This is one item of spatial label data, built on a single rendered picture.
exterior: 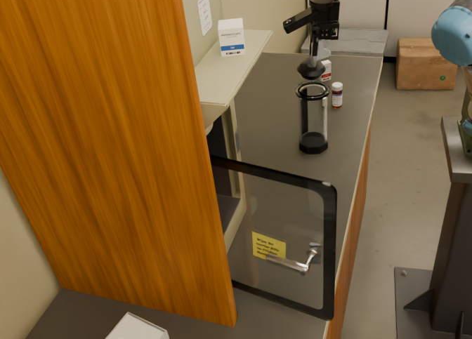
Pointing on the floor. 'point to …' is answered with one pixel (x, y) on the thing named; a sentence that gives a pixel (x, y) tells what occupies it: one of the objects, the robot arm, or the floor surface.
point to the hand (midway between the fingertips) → (311, 60)
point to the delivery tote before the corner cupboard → (356, 43)
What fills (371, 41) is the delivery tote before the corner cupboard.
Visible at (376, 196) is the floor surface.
